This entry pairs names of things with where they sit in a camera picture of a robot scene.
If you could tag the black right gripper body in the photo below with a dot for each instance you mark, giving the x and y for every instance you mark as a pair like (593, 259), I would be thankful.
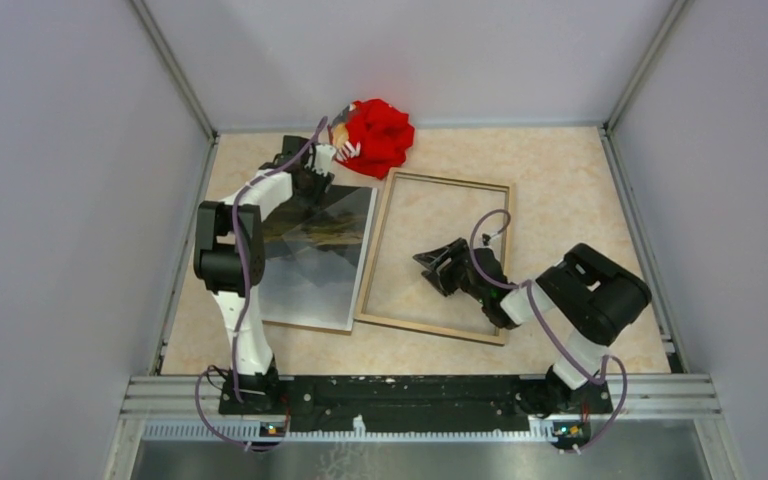
(454, 274)

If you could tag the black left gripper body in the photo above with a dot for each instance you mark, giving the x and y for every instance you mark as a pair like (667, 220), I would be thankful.
(316, 187)

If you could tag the landscape photo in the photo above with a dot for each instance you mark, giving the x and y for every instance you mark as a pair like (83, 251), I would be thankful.
(314, 260)

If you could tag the wooden picture frame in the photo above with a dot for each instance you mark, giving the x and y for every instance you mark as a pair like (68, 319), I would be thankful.
(416, 213)

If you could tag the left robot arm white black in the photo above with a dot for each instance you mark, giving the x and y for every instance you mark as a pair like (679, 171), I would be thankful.
(229, 250)

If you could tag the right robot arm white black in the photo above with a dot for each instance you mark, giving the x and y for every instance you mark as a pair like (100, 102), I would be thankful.
(583, 303)

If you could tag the red crumpled cloth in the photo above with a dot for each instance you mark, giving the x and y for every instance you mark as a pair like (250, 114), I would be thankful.
(371, 137)

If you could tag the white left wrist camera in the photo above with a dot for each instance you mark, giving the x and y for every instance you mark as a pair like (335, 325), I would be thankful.
(323, 158)

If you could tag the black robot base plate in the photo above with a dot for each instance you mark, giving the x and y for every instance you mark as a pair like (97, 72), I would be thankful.
(410, 404)

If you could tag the aluminium front rail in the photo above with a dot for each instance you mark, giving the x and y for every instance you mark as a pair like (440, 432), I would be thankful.
(639, 426)

